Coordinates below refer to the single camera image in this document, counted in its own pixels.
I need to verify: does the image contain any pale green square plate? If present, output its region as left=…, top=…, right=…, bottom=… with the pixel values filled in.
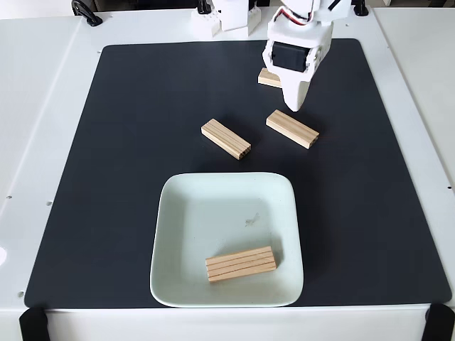
left=149, top=172, right=305, bottom=308

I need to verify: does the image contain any plain wooden block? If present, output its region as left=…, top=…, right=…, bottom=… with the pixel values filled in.
left=265, top=109, right=320, bottom=151
left=257, top=67, right=284, bottom=88

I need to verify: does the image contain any black rubber mat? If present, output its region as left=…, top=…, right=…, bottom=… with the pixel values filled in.
left=23, top=38, right=452, bottom=309

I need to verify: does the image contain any black corner bracket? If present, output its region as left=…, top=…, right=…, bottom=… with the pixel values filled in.
left=18, top=307, right=50, bottom=341
left=421, top=303, right=455, bottom=341

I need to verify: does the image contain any grooved wooden block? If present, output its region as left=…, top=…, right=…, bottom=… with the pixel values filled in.
left=200, top=118, right=252, bottom=161
left=205, top=245, right=278, bottom=284

